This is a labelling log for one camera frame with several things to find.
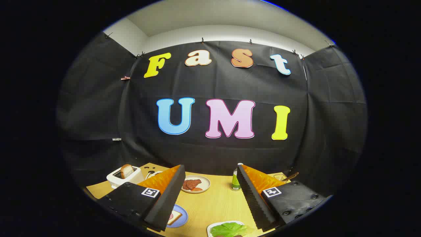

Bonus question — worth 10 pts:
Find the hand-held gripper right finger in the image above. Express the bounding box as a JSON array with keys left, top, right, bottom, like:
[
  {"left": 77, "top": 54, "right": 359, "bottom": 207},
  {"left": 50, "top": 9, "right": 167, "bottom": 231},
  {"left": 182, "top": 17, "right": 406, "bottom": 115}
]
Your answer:
[{"left": 236, "top": 164, "right": 333, "bottom": 232}]

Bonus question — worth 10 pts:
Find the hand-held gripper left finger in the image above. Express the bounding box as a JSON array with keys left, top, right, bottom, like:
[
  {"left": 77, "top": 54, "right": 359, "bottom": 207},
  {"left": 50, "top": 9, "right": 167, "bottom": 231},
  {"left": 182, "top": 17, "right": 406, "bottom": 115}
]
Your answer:
[{"left": 97, "top": 165, "right": 186, "bottom": 232}]

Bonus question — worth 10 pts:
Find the green lettuce leaf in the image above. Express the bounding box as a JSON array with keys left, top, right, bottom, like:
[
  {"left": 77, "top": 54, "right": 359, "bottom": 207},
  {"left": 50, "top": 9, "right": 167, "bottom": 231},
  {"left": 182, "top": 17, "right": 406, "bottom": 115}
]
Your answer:
[{"left": 210, "top": 222, "right": 254, "bottom": 237}]

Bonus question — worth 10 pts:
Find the toasted bread slice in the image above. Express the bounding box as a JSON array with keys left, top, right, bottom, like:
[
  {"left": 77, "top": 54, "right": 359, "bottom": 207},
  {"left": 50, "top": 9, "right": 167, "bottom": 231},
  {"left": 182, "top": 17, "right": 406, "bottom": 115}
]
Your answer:
[{"left": 120, "top": 164, "right": 134, "bottom": 179}]

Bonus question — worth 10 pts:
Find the white bread slice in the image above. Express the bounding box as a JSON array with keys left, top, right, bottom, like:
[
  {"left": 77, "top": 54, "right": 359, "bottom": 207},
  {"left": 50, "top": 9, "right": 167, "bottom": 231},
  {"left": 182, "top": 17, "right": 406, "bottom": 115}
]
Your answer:
[{"left": 167, "top": 211, "right": 182, "bottom": 225}]

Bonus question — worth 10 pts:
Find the blue plate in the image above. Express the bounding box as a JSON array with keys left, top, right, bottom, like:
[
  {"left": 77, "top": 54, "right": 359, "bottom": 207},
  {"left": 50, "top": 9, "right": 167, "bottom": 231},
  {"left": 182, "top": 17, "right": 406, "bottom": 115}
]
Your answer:
[{"left": 166, "top": 204, "right": 188, "bottom": 228}]

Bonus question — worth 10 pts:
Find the green label plastic bottle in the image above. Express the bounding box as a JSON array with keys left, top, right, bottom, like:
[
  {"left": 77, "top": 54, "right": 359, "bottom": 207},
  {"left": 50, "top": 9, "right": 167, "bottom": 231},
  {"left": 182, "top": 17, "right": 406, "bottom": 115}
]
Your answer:
[{"left": 231, "top": 163, "right": 244, "bottom": 191}]

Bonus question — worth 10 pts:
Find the white round plate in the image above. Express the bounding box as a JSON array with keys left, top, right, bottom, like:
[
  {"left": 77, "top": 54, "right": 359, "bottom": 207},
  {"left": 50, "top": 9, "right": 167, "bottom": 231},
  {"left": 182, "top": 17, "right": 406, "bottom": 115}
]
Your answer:
[{"left": 181, "top": 175, "right": 211, "bottom": 194}]

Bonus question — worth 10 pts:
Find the white rounded square plate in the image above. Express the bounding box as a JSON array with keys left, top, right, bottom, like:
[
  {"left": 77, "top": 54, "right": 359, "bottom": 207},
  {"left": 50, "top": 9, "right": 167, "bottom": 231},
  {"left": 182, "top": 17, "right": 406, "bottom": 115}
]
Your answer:
[{"left": 207, "top": 221, "right": 245, "bottom": 237}]

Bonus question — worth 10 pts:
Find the white toaster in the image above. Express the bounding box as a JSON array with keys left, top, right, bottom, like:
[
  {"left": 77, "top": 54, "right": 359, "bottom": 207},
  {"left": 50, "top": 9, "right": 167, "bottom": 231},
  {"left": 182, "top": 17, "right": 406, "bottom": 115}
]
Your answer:
[{"left": 106, "top": 166, "right": 145, "bottom": 189}]

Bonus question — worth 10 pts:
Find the black backdrop cloth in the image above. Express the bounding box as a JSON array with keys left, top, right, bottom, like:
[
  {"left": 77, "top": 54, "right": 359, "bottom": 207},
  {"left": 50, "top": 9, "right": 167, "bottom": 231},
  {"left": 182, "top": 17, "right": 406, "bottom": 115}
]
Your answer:
[{"left": 56, "top": 31, "right": 367, "bottom": 198}]

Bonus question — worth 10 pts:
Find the wire rack with wooden handle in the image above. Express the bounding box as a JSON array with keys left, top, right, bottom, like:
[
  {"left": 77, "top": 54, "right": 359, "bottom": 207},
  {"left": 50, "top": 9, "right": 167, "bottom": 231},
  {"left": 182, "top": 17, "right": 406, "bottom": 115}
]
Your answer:
[{"left": 273, "top": 172, "right": 300, "bottom": 183}]

